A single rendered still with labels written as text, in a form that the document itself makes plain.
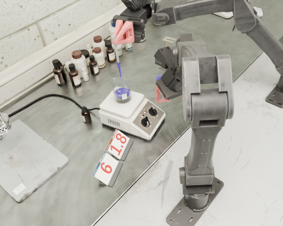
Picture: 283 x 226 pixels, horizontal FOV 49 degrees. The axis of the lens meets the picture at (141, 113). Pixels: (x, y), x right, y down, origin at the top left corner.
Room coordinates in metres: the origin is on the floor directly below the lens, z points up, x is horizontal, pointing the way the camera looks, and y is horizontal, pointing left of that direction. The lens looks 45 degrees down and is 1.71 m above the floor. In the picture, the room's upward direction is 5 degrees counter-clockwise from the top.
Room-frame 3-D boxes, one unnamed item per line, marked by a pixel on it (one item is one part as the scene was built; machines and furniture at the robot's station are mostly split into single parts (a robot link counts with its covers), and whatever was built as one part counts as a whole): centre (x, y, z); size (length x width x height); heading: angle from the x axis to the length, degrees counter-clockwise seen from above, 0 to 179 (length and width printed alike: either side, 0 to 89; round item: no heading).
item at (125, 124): (0.78, 0.04, 0.94); 0.22 x 0.13 x 0.08; 58
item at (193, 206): (0.43, -0.13, 0.94); 0.20 x 0.07 x 0.08; 135
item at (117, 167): (0.56, 0.12, 0.92); 0.09 x 0.06 x 0.04; 157
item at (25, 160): (0.65, 0.42, 0.91); 0.30 x 0.20 x 0.01; 45
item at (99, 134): (0.71, 0.15, 0.91); 0.06 x 0.06 x 0.02
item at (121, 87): (0.80, 0.06, 1.03); 0.07 x 0.06 x 0.08; 57
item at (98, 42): (1.20, 0.16, 0.95); 0.06 x 0.06 x 0.10
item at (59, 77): (1.04, 0.32, 0.95); 0.04 x 0.04 x 0.11
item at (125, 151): (0.65, 0.08, 0.92); 0.09 x 0.06 x 0.04; 157
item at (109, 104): (0.79, 0.06, 0.98); 0.12 x 0.12 x 0.01; 58
